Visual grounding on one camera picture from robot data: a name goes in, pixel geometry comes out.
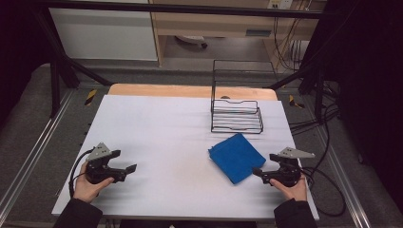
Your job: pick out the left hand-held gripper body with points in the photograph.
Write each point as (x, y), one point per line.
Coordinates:
(99, 166)

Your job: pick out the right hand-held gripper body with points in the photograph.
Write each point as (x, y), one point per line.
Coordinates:
(289, 171)

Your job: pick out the blue cloth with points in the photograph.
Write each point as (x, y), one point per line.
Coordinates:
(236, 158)

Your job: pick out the person's right hand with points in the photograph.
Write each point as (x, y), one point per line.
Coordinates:
(293, 191)

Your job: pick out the person's left hand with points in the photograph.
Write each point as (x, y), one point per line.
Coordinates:
(86, 188)

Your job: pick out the white table cover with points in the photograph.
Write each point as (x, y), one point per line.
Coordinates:
(158, 133)

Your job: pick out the yellow and black tape strip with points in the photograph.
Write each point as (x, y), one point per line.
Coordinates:
(295, 102)
(90, 97)

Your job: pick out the black metal stand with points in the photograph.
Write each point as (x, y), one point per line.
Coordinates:
(318, 91)
(55, 82)

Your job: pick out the white cabinet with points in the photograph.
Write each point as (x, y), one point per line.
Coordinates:
(101, 34)

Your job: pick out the black curtain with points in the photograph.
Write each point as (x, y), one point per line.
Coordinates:
(15, 47)
(370, 79)

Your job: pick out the white chair base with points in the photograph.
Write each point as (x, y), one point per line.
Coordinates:
(190, 39)

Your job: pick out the wooden desk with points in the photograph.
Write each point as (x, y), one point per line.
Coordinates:
(206, 23)

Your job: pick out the black metal crossbar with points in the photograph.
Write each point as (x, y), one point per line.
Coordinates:
(190, 8)

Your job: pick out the aluminium rail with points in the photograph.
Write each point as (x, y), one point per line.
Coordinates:
(343, 177)
(34, 148)

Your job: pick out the white wall outlet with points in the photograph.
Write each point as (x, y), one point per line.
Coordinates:
(280, 3)

